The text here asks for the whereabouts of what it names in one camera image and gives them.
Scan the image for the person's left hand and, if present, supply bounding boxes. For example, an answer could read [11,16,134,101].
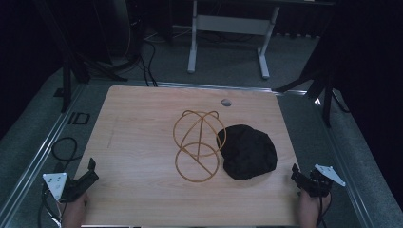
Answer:
[61,191,90,228]

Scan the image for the metal floor rail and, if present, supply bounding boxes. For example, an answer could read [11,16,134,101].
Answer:
[0,83,87,222]
[86,79,308,96]
[312,91,376,228]

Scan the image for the black looped floor cable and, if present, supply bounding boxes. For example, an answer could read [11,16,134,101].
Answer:
[50,136,85,166]

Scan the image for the black floor cables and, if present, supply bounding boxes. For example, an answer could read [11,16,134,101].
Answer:
[138,39,160,87]

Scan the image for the black hat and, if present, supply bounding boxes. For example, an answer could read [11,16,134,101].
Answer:
[216,123,278,181]

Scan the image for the white desk frame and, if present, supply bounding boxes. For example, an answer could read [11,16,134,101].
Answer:
[186,0,336,80]

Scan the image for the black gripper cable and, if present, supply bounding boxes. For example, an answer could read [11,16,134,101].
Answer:
[315,191,333,228]
[37,184,64,228]

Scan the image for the person's right hand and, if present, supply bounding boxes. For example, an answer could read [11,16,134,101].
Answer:
[297,189,333,228]

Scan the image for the black tripod stand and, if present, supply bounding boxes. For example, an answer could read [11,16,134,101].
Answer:
[32,0,129,114]
[273,29,352,128]

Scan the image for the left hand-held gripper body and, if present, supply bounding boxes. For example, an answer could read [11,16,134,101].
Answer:
[42,171,89,204]

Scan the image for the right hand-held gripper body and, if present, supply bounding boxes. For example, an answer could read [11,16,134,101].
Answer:
[300,163,347,199]

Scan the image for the gold wire hat stand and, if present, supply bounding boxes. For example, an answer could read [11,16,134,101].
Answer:
[172,109,228,183]

